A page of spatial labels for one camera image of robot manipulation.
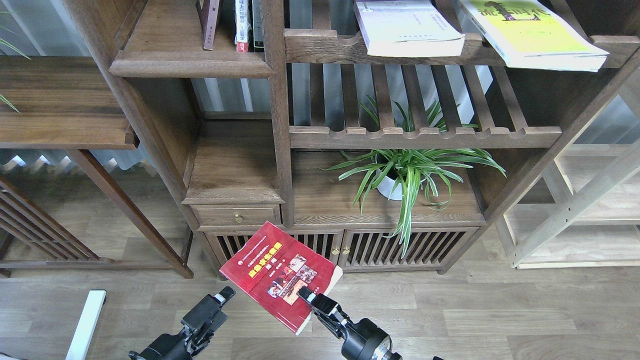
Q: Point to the dark wooden bookshelf cabinet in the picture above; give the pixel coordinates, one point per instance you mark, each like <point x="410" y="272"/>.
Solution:
<point x="248" y="132"/>

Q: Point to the green leaves at left edge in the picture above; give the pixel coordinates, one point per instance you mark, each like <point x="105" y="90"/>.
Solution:
<point x="9" y="63"/>

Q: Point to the green spider plant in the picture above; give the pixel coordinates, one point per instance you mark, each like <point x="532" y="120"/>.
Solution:
<point x="412" y="171"/>

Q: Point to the white red upright book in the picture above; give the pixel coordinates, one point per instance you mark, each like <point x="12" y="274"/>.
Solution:
<point x="242" y="25"/>

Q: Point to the dark slatted wooden rack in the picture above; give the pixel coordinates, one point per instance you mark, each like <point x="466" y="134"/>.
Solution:
<point x="28" y="223"/>

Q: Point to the white plant pot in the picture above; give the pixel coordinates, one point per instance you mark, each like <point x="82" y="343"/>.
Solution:
<point x="388" y="187"/>

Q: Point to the red paperback book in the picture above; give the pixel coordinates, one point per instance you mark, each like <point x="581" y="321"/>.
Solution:
<point x="273" y="266"/>

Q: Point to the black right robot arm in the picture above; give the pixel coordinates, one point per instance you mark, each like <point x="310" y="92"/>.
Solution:
<point x="361" y="341"/>

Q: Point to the white lavender paperback book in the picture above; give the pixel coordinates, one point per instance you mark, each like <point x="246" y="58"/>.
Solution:
<point x="406" y="28"/>

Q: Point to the yellow-green cover book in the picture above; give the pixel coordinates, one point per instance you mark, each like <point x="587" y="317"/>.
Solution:
<point x="528" y="35"/>

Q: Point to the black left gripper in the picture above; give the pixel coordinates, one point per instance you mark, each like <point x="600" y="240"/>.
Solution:
<point x="199" y="326"/>

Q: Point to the dark upright book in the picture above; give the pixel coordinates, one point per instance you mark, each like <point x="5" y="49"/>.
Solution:
<point x="257" y="27"/>

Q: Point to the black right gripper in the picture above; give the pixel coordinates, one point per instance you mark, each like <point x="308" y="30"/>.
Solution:
<point x="363" y="340"/>

